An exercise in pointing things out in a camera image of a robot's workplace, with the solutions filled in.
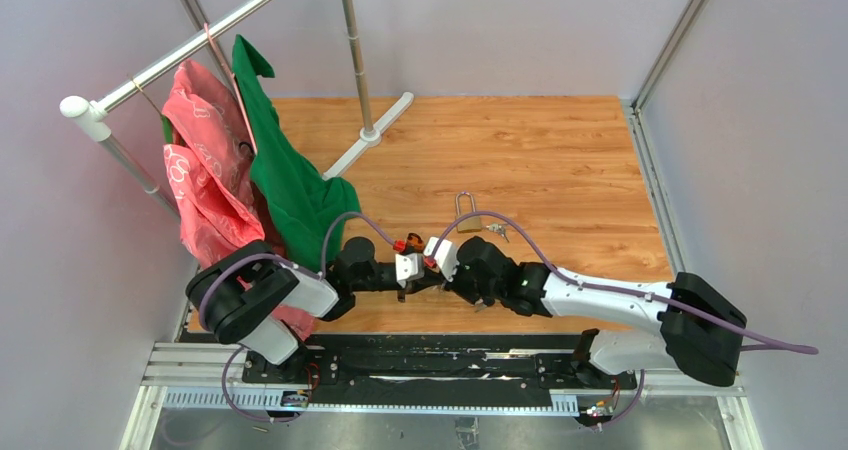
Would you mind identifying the orange black Opel padlock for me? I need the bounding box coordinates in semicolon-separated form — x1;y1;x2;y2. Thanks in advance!
406;232;426;253

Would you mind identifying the large brass padlock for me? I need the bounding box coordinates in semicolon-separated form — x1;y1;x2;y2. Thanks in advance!
455;191;483;234

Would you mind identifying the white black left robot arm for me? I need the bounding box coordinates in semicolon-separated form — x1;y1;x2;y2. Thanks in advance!
185;237;445;383

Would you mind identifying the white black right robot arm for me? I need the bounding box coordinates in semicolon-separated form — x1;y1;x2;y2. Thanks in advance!
424;237;747;388

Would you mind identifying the green garment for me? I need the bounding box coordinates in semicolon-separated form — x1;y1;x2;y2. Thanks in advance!
232;34;361;272

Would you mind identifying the pink patterned garment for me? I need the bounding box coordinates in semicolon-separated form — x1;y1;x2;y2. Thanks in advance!
161;59;317;342

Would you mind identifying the white metal clothes rack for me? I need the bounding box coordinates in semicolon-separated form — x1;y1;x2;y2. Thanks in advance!
59;0;414;217

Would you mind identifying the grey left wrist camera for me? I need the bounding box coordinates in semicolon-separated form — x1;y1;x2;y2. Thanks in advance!
395;253;426;288

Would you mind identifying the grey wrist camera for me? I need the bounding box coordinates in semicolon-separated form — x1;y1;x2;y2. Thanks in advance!
395;253;426;288
424;237;459;282

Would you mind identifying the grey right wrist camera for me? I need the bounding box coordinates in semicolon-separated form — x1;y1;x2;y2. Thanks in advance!
424;237;459;282

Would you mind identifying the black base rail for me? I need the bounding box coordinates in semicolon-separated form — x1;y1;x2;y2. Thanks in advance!
142;332;743;428

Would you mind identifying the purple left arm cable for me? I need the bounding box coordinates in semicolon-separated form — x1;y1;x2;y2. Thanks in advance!
197;211;407;332

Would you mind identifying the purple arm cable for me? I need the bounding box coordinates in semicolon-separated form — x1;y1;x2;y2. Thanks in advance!
197;211;407;332
423;210;820;356

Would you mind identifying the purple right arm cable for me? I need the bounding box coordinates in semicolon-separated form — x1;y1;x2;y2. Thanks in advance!
423;210;820;356

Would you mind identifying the aluminium frame post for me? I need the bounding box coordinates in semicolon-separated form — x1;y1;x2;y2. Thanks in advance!
621;0;763;449

